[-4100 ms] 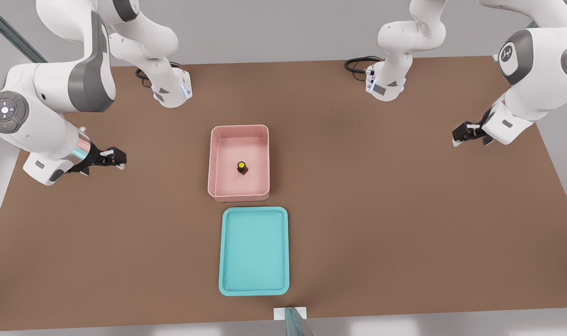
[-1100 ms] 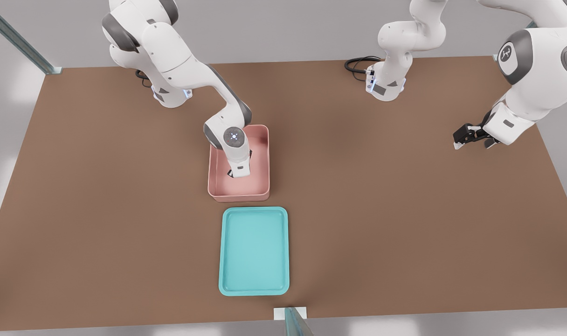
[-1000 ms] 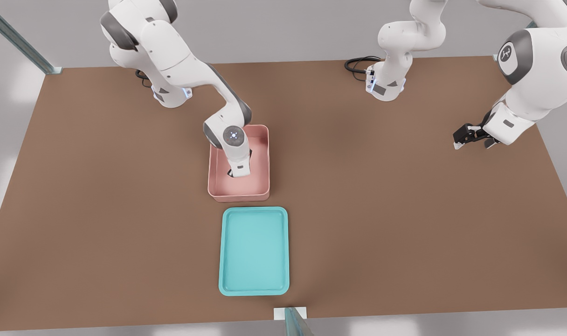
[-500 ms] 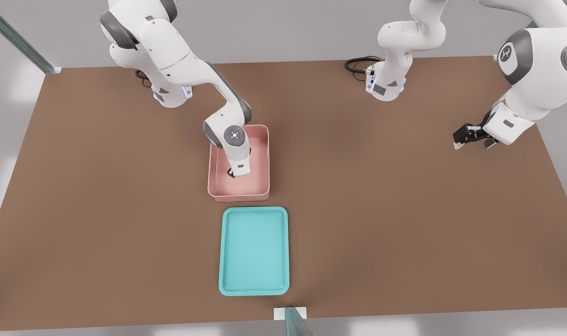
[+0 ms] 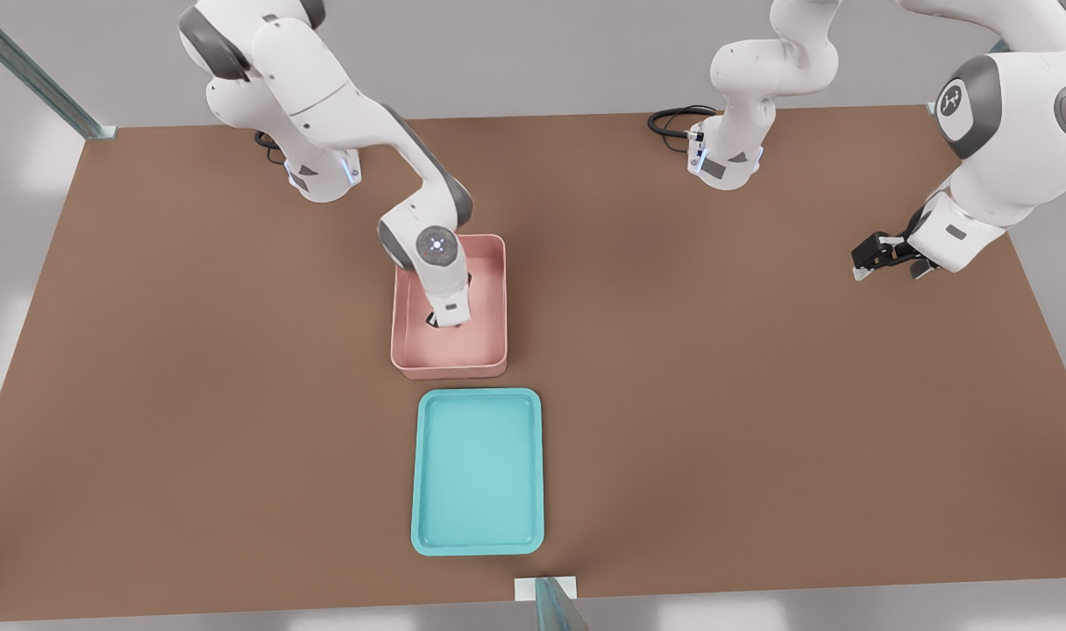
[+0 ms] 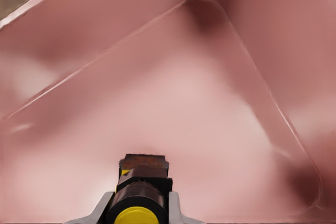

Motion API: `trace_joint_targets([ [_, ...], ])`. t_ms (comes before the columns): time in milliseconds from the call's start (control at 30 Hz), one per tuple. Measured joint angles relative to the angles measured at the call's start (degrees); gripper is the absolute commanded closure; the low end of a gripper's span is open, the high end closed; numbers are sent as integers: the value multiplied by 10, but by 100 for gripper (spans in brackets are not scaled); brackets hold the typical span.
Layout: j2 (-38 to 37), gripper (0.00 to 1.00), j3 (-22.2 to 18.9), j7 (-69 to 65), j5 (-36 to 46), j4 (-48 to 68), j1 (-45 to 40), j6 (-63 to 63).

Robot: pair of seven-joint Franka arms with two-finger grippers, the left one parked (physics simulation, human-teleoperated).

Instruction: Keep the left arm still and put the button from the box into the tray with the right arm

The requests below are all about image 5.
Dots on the pink open box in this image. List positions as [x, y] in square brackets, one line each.
[463, 346]

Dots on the silver frame post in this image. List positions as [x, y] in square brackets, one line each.
[552, 603]
[999, 46]
[33, 74]

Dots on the pale blue-green tray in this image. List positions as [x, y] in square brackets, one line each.
[478, 471]

